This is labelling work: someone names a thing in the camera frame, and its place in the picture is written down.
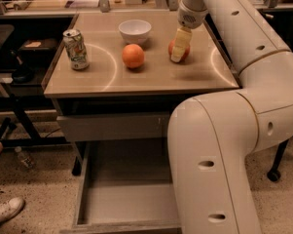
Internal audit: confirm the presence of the black box on shelf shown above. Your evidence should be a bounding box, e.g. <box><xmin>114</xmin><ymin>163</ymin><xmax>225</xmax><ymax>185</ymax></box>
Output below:
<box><xmin>18</xmin><ymin>38</ymin><xmax>58</xmax><ymax>59</ymax></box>

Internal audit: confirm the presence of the green white soda can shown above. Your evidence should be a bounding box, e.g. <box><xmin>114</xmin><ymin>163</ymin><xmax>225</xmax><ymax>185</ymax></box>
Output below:
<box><xmin>63</xmin><ymin>29</ymin><xmax>90</xmax><ymax>70</ymax></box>

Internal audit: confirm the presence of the black folding table frame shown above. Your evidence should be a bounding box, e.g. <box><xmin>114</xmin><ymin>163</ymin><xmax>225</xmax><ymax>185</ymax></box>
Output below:
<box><xmin>0</xmin><ymin>24</ymin><xmax>69</xmax><ymax>171</ymax></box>

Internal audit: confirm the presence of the red apple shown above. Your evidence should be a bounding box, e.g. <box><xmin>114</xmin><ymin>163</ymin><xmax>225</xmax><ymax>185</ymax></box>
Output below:
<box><xmin>167</xmin><ymin>39</ymin><xmax>191</xmax><ymax>62</ymax></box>

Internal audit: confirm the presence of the plastic water bottle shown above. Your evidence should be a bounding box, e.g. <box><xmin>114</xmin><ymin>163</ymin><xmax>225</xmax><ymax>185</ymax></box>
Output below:
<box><xmin>15</xmin><ymin>146</ymin><xmax>35</xmax><ymax>169</ymax></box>

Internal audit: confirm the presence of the black office chair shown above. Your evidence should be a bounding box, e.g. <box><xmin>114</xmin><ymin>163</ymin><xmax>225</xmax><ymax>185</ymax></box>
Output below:
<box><xmin>267</xmin><ymin>139</ymin><xmax>288</xmax><ymax>182</ymax></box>

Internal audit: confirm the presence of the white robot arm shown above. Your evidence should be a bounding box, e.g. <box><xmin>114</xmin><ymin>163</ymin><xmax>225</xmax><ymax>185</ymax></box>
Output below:
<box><xmin>167</xmin><ymin>0</ymin><xmax>293</xmax><ymax>234</ymax></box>

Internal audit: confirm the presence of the closed top drawer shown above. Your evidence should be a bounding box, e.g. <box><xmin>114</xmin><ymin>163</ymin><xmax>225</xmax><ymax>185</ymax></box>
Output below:
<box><xmin>57</xmin><ymin>112</ymin><xmax>169</xmax><ymax>141</ymax></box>

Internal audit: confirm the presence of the grey drawer cabinet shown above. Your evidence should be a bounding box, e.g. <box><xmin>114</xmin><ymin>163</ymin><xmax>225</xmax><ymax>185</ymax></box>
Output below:
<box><xmin>41</xmin><ymin>10</ymin><xmax>242</xmax><ymax>177</ymax></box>

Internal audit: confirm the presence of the white bowl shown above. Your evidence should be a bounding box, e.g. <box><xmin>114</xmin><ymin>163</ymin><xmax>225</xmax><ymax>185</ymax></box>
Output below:
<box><xmin>118</xmin><ymin>19</ymin><xmax>152</xmax><ymax>45</ymax></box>

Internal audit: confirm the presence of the open middle drawer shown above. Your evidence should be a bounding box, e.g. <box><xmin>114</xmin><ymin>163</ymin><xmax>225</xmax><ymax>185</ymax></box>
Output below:
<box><xmin>60</xmin><ymin>138</ymin><xmax>182</xmax><ymax>234</ymax></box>

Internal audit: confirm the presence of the white sneaker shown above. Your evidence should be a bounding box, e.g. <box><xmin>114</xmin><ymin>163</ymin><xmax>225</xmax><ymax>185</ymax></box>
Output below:
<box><xmin>0</xmin><ymin>197</ymin><xmax>25</xmax><ymax>223</ymax></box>

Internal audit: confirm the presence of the orange fruit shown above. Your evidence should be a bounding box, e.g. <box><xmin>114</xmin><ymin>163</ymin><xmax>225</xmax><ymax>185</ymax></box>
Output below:
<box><xmin>122</xmin><ymin>44</ymin><xmax>144</xmax><ymax>68</ymax></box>

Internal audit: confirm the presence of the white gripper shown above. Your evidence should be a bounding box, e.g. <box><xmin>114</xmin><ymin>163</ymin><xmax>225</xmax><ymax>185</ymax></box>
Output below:
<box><xmin>170</xmin><ymin>1</ymin><xmax>208</xmax><ymax>62</ymax></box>

